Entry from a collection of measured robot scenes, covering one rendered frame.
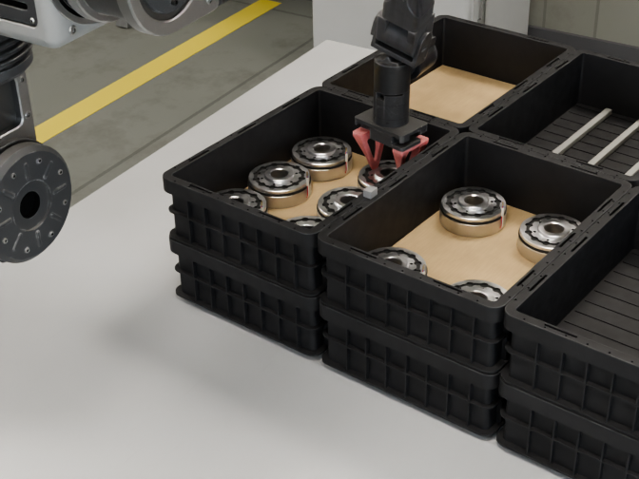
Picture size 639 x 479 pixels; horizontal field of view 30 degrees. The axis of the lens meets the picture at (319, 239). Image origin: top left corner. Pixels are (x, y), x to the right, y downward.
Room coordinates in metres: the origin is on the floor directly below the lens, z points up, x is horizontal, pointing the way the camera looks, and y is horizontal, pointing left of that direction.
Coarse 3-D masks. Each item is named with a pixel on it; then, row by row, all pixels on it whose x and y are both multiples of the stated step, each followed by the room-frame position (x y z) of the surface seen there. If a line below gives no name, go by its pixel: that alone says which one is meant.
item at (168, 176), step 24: (336, 96) 1.86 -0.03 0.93; (264, 120) 1.77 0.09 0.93; (432, 120) 1.75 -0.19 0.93; (216, 144) 1.69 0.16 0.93; (432, 144) 1.67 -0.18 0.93; (408, 168) 1.59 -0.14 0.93; (168, 192) 1.58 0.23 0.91; (192, 192) 1.55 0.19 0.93; (240, 216) 1.49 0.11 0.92; (264, 216) 1.46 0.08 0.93; (336, 216) 1.46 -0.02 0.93; (288, 240) 1.43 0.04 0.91; (312, 240) 1.41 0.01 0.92
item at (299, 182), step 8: (256, 168) 1.73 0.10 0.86; (264, 168) 1.73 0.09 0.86; (296, 168) 1.73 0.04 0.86; (304, 168) 1.72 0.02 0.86; (248, 176) 1.70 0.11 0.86; (256, 176) 1.71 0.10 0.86; (296, 176) 1.70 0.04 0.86; (304, 176) 1.70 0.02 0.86; (256, 184) 1.67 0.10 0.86; (264, 184) 1.68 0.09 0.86; (272, 184) 1.67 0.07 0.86; (280, 184) 1.67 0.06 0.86; (288, 184) 1.67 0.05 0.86; (296, 184) 1.68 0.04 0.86; (304, 184) 1.67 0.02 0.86; (264, 192) 1.66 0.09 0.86; (272, 192) 1.65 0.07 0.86; (280, 192) 1.65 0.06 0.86; (288, 192) 1.65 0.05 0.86
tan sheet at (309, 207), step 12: (360, 156) 1.82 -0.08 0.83; (360, 168) 1.78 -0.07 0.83; (336, 180) 1.74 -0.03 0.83; (348, 180) 1.74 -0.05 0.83; (312, 192) 1.70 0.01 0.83; (324, 192) 1.70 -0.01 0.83; (300, 204) 1.66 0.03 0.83; (312, 204) 1.66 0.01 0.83; (276, 216) 1.63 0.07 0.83; (288, 216) 1.63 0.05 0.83
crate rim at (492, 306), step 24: (456, 144) 1.67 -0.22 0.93; (504, 144) 1.66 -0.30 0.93; (576, 168) 1.58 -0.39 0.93; (384, 192) 1.52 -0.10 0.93; (624, 192) 1.50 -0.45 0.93; (600, 216) 1.44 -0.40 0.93; (336, 240) 1.39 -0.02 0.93; (360, 264) 1.35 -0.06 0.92; (384, 264) 1.33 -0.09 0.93; (408, 288) 1.30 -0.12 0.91; (432, 288) 1.28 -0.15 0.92; (456, 288) 1.27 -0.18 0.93; (480, 312) 1.23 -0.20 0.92; (504, 312) 1.23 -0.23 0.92
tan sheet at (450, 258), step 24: (432, 216) 1.62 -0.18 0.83; (528, 216) 1.61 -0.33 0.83; (408, 240) 1.54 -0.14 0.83; (432, 240) 1.54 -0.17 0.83; (456, 240) 1.54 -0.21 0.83; (480, 240) 1.54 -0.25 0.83; (504, 240) 1.54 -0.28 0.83; (432, 264) 1.48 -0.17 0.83; (456, 264) 1.48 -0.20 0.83; (480, 264) 1.47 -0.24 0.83; (504, 264) 1.47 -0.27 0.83; (528, 264) 1.47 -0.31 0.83; (504, 288) 1.41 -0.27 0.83
